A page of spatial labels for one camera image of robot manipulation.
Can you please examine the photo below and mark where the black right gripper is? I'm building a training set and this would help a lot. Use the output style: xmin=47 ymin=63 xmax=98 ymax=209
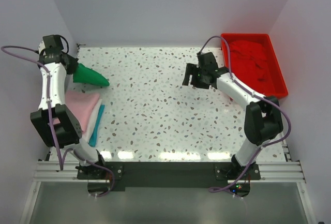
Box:
xmin=182 ymin=63 xmax=209 ymax=89

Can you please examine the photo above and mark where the green t shirt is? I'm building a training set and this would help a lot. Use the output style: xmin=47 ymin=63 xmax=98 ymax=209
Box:
xmin=72 ymin=63 xmax=110 ymax=87

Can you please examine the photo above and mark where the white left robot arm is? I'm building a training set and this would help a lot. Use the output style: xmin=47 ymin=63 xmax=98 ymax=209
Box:
xmin=30 ymin=35 xmax=108 ymax=180

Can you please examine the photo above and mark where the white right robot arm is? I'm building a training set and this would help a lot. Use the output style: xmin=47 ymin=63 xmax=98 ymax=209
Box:
xmin=182 ymin=52 xmax=283 ymax=179

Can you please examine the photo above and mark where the folded pink t shirt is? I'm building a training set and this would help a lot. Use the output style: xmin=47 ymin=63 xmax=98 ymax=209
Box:
xmin=65 ymin=91 xmax=101 ymax=132

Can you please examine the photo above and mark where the red t shirt in bin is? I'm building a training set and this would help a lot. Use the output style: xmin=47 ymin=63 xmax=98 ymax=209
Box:
xmin=229 ymin=40 xmax=274 ymax=95

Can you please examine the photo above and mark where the red plastic bin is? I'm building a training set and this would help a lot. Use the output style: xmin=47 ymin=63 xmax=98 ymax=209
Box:
xmin=221 ymin=33 xmax=288 ymax=99

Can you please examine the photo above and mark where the folded white t shirt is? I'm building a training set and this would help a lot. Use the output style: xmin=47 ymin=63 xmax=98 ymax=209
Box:
xmin=82 ymin=99 xmax=102 ymax=142

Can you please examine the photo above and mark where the folded teal t shirt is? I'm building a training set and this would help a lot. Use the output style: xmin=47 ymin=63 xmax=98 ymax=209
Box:
xmin=88 ymin=104 xmax=105 ymax=147

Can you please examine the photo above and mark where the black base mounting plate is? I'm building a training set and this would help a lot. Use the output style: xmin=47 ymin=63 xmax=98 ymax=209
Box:
xmin=76 ymin=162 xmax=261 ymax=193

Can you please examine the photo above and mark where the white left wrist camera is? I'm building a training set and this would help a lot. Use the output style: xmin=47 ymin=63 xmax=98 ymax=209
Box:
xmin=38 ymin=41 xmax=45 ymax=54

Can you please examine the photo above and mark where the aluminium frame rail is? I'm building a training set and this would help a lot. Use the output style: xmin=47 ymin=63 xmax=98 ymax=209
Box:
xmin=20 ymin=153 xmax=308 ymax=223

